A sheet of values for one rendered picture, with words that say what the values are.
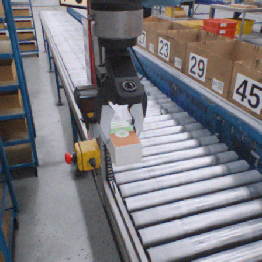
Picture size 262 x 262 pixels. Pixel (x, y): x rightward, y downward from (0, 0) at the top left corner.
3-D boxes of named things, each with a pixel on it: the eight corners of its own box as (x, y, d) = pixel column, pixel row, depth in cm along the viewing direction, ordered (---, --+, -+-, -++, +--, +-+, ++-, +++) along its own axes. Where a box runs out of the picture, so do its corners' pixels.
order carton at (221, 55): (183, 75, 153) (186, 42, 145) (229, 69, 161) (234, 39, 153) (226, 101, 120) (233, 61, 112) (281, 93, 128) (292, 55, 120)
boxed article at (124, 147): (115, 167, 55) (114, 147, 53) (104, 142, 63) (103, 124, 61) (141, 162, 56) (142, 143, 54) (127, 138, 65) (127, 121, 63)
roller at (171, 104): (85, 125, 139) (83, 121, 143) (179, 111, 153) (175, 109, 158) (84, 116, 137) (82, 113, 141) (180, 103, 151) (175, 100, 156)
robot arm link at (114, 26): (150, 10, 46) (92, 11, 43) (149, 41, 48) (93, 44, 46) (134, 6, 53) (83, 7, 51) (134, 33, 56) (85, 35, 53)
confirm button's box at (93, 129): (85, 129, 90) (83, 110, 87) (95, 128, 91) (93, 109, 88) (89, 139, 85) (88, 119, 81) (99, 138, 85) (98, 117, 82)
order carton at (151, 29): (136, 46, 219) (136, 23, 211) (171, 43, 227) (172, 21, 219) (155, 58, 186) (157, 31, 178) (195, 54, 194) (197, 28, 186)
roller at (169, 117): (88, 133, 133) (87, 124, 130) (186, 118, 147) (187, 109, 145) (90, 138, 128) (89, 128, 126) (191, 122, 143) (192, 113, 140)
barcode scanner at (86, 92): (82, 134, 71) (78, 94, 68) (76, 120, 82) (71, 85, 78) (107, 130, 73) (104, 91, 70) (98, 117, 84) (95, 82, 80)
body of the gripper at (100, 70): (129, 89, 62) (129, 31, 56) (142, 103, 54) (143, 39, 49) (95, 92, 60) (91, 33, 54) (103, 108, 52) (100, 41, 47)
